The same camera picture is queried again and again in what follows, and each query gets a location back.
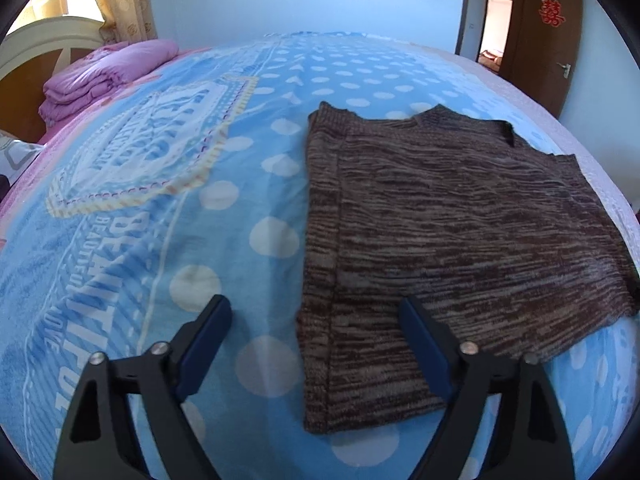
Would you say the brown wooden door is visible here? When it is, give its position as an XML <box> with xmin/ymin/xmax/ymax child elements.
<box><xmin>504</xmin><ymin>0</ymin><xmax>587</xmax><ymax>122</ymax></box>

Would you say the white and wooden headboard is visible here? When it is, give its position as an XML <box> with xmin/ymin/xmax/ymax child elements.
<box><xmin>0</xmin><ymin>16</ymin><xmax>109</xmax><ymax>147</ymax></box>

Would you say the bed with dotted sheet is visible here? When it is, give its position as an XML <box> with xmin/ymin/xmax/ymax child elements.
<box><xmin>0</xmin><ymin>30</ymin><xmax>640</xmax><ymax>480</ymax></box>

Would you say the brown door frame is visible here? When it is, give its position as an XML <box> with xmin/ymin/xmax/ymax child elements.
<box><xmin>453</xmin><ymin>0</ymin><xmax>527</xmax><ymax>81</ymax></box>

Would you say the folded pink quilt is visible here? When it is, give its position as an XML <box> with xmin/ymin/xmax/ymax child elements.
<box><xmin>39</xmin><ymin>40</ymin><xmax>180</xmax><ymax>124</ymax></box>

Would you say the brown knit sweater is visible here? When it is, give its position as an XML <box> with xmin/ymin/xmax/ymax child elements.
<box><xmin>295</xmin><ymin>101</ymin><xmax>640</xmax><ymax>435</ymax></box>

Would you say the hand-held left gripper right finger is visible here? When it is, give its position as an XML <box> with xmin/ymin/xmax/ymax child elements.
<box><xmin>398</xmin><ymin>294</ymin><xmax>576</xmax><ymax>480</ymax></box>

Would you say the red paper door decoration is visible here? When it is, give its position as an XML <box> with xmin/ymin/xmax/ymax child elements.
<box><xmin>538</xmin><ymin>0</ymin><xmax>566</xmax><ymax>27</ymax></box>

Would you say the grey patterned pillow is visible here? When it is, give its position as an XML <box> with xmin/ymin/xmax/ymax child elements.
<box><xmin>0</xmin><ymin>130</ymin><xmax>46</xmax><ymax>202</ymax></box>

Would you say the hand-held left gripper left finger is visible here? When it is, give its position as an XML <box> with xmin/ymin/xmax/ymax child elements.
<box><xmin>52</xmin><ymin>294</ymin><xmax>233</xmax><ymax>480</ymax></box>

